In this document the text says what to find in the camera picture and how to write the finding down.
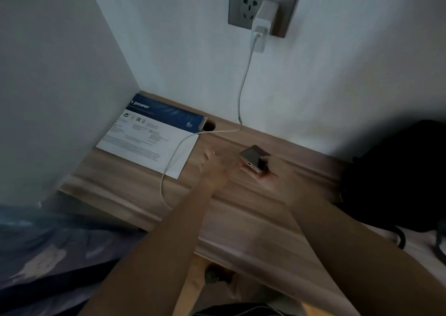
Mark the person's right hand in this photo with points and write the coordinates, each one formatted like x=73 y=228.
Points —
x=278 y=183

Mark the person's left hand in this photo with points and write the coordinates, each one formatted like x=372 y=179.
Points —
x=216 y=173

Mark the person's right fingers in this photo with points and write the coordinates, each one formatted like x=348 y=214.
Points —
x=268 y=167

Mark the person's left fingers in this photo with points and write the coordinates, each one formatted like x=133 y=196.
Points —
x=208 y=160

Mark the small grey power bank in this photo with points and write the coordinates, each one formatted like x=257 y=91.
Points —
x=251 y=158

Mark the person's left forearm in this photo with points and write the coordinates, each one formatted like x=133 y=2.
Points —
x=156 y=256

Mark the person's right forearm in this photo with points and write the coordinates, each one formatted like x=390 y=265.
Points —
x=355 y=256

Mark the blue and white flat box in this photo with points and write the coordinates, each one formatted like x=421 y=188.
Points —
x=146 y=141

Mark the black bag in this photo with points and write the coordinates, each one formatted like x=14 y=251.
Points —
x=397 y=176

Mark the person's black shorts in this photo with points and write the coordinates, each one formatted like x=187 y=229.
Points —
x=237 y=310

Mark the white charger plug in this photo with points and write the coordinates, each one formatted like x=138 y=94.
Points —
x=264 y=16

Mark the blue patterned bedding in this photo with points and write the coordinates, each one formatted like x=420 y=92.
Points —
x=52 y=256

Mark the grey wall socket plate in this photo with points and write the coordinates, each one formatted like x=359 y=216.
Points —
x=240 y=9

